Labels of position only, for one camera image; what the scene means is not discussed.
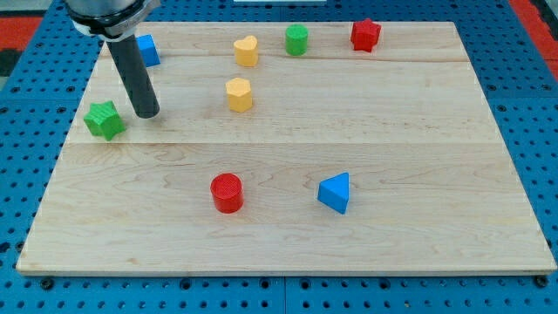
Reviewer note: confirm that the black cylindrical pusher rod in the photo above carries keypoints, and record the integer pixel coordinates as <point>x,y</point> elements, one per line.
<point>132,70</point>

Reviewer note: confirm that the yellow hexagon block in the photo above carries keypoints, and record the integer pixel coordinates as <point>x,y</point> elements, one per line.
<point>239,94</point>

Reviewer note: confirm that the blue cube block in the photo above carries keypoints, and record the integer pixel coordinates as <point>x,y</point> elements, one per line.
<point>148,50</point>

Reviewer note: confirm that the green star block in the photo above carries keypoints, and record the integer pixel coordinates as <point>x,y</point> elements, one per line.
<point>103,120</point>

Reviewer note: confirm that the yellow heart block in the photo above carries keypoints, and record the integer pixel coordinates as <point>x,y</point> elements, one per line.
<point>246,51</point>

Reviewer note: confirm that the red cylinder block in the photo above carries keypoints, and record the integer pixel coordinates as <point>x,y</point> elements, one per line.
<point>227,192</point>

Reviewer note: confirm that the green cylinder block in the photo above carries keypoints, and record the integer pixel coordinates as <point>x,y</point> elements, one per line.
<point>296,39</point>

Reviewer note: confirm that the wooden board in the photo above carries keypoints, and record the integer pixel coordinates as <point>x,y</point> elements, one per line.
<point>433,190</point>

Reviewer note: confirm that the red star block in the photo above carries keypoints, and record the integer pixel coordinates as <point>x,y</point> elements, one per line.
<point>365,35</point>

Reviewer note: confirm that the blue triangle block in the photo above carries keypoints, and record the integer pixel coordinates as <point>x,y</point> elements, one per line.
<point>335,192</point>

